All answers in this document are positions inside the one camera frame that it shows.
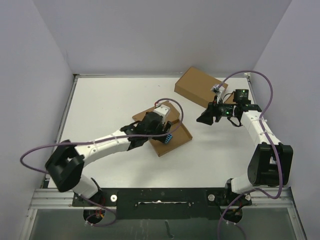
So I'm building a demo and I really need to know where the large closed cardboard box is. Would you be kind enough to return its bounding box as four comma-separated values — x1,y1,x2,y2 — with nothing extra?
174,66,221,109

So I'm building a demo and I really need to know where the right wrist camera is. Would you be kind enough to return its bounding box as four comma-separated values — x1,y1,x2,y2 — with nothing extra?
210,83,225,103

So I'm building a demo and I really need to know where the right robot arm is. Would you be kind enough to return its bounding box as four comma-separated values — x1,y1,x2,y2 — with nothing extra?
196,89,294,205

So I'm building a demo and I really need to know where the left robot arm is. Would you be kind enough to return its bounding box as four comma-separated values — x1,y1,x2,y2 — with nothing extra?
45,106,172,206

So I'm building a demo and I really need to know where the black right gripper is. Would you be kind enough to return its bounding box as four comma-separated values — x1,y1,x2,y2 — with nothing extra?
196,95,237,125

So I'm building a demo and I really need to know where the aluminium table frame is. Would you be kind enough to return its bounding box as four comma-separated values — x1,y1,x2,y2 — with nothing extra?
19,72,307,240

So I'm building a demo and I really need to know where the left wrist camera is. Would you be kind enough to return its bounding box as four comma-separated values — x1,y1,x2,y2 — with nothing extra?
153,104,171,124

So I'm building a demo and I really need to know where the small closed cardboard box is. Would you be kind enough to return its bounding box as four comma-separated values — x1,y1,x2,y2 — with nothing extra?
223,93,235,104

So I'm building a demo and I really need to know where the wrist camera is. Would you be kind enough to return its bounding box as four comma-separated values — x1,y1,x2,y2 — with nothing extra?
153,104,171,124
210,83,225,103

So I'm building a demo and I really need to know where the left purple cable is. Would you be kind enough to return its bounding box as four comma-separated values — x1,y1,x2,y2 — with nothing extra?
19,98,185,228

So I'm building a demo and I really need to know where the small blue block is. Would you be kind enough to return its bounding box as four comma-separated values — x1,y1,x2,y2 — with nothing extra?
163,134,173,144

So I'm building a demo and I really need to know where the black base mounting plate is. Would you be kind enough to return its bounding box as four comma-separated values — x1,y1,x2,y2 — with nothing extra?
71,187,252,223

